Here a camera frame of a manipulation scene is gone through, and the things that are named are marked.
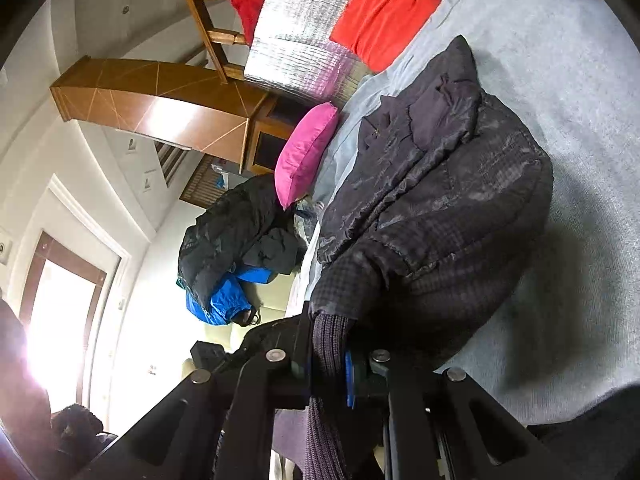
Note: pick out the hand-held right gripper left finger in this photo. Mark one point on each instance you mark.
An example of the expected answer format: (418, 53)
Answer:
(295, 375)

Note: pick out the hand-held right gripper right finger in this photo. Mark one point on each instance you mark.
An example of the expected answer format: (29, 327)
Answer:
(351, 380)

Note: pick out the dark purple quilted jacket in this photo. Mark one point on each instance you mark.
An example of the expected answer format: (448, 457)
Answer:
(440, 195)

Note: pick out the blue jacket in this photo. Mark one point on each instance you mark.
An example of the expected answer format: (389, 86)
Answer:
(225, 300)

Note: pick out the dark cloth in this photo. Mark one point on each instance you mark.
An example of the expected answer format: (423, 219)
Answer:
(275, 252)

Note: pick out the black puffer jacket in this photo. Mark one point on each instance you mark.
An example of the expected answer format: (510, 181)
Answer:
(225, 235)

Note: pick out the wicker screen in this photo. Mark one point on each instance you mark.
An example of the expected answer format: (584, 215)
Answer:
(202, 180)

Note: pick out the pink pillow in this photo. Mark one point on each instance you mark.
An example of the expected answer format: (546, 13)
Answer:
(305, 155)

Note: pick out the white framed door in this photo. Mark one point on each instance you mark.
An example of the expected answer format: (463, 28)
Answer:
(65, 310)

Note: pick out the wooden cabinet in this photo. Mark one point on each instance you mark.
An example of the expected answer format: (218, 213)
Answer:
(165, 105)

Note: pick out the silver insulation mat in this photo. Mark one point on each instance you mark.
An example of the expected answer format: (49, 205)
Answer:
(300, 45)

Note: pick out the grey bed sheet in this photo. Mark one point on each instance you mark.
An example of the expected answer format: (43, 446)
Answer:
(565, 110)

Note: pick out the red pillow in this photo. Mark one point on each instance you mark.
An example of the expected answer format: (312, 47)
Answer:
(385, 15)

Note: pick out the wall air vent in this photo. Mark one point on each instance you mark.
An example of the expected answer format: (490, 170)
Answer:
(170, 160)

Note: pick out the wooden ladder frame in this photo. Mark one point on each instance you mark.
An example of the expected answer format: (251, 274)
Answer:
(210, 35)

